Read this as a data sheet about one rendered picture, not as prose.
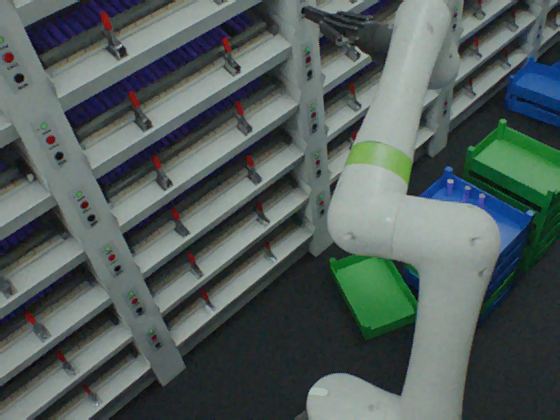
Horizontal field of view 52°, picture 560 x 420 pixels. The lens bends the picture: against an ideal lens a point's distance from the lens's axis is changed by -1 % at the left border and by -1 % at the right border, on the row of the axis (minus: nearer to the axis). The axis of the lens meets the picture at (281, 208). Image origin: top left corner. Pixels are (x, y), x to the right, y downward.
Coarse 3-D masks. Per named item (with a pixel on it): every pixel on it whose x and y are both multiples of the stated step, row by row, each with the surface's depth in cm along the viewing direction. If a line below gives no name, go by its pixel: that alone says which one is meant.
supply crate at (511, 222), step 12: (444, 180) 184; (456, 180) 182; (432, 192) 182; (444, 192) 185; (456, 192) 184; (480, 192) 177; (492, 204) 176; (504, 204) 172; (492, 216) 176; (504, 216) 175; (516, 216) 171; (528, 216) 165; (504, 228) 172; (516, 228) 172; (528, 228) 169; (504, 240) 169; (516, 240) 166; (504, 252) 163
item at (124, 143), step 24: (240, 48) 147; (264, 48) 148; (288, 48) 149; (216, 72) 142; (192, 96) 137; (216, 96) 141; (120, 120) 132; (168, 120) 133; (96, 144) 128; (120, 144) 129; (144, 144) 133; (96, 168) 126
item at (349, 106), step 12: (360, 72) 193; (372, 72) 193; (348, 84) 189; (360, 84) 192; (372, 84) 193; (324, 96) 186; (336, 96) 186; (348, 96) 187; (360, 96) 190; (372, 96) 191; (324, 108) 184; (336, 108) 186; (348, 108) 187; (360, 108) 187; (336, 120) 184; (348, 120) 185; (336, 132) 184
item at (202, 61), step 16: (240, 32) 146; (256, 32) 148; (192, 64) 139; (208, 64) 142; (160, 80) 135; (176, 80) 138; (144, 96) 133; (112, 112) 129; (80, 128) 126; (96, 128) 128
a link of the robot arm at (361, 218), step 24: (360, 144) 101; (360, 168) 97; (384, 168) 97; (408, 168) 100; (336, 192) 99; (360, 192) 95; (384, 192) 95; (336, 216) 96; (360, 216) 94; (384, 216) 93; (336, 240) 98; (360, 240) 95; (384, 240) 93
